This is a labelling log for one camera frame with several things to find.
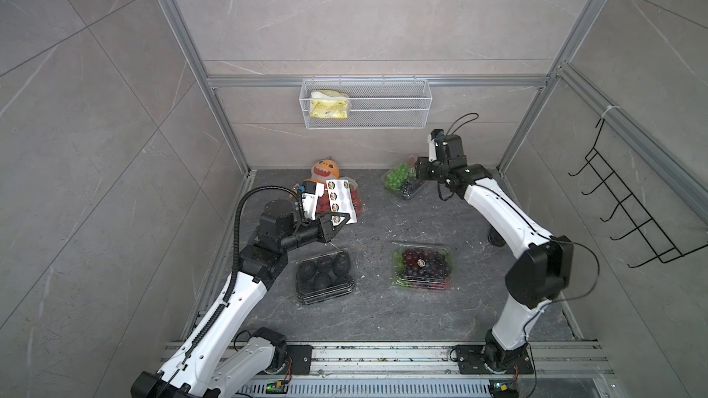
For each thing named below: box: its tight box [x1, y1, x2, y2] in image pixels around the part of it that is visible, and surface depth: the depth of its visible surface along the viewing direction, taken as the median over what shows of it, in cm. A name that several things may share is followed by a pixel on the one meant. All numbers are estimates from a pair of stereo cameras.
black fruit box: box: [295, 249, 355, 305], surface depth 86 cm
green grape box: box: [380, 155, 427, 200], surface depth 109 cm
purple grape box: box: [391, 241, 453, 291], surface depth 85 cm
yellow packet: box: [308, 89, 350, 119], surface depth 87 cm
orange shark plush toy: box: [302, 156, 341, 184], surface depth 112 cm
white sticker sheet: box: [325, 179, 358, 226], surface depth 69 cm
